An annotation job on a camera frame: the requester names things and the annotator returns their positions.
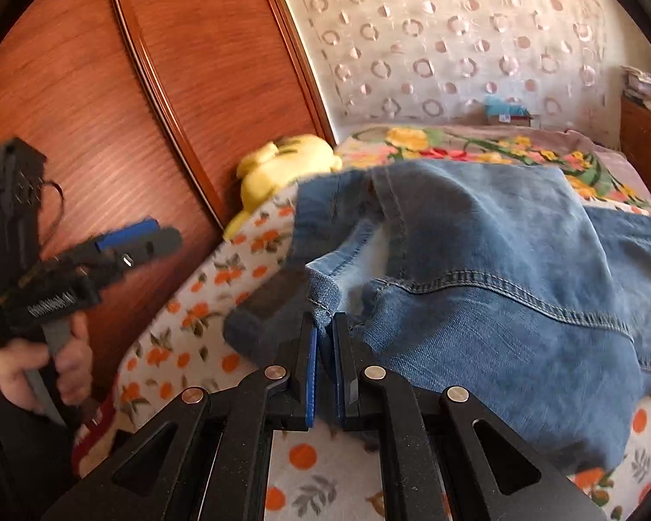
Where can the wooden slatted wardrobe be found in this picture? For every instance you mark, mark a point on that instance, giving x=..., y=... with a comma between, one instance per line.
x=168, y=92

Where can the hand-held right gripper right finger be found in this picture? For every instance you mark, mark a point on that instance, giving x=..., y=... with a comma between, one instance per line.
x=340, y=385

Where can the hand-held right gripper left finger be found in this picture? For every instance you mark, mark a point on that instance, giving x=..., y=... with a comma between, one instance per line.
x=310, y=380

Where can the wooden cabinet counter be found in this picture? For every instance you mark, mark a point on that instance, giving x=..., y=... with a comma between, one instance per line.
x=643, y=135

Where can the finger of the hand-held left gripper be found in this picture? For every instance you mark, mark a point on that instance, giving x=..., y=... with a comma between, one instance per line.
x=125, y=236
x=157, y=241

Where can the sheer circle pattern curtain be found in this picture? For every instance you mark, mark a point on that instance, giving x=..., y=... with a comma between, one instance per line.
x=439, y=38

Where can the yellow plush toy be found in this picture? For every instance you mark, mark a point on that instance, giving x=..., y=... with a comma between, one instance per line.
x=282, y=168

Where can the orange fruit print bed sheet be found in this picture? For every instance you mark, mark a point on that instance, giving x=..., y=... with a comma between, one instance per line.
x=331, y=477

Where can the stack of papers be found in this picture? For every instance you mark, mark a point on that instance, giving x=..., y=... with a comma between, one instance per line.
x=640, y=81

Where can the blue denim pants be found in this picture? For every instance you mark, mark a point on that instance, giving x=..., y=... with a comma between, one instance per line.
x=493, y=282

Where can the person's left hand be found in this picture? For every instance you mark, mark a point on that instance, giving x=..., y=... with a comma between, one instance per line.
x=11, y=374

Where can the person's left forearm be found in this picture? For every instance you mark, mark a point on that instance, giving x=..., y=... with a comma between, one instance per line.
x=27, y=456

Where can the pink floral blanket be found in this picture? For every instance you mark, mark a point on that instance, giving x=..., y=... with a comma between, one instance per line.
x=466, y=144

